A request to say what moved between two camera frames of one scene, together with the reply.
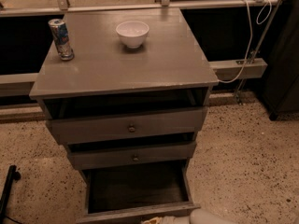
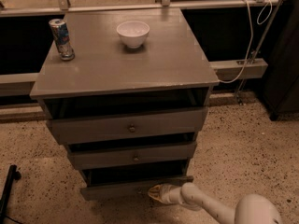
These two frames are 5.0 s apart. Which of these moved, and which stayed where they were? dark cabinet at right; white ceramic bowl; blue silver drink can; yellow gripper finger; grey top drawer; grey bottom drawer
Moved: yellow gripper finger; grey bottom drawer
Stayed: blue silver drink can; white ceramic bowl; grey top drawer; dark cabinet at right
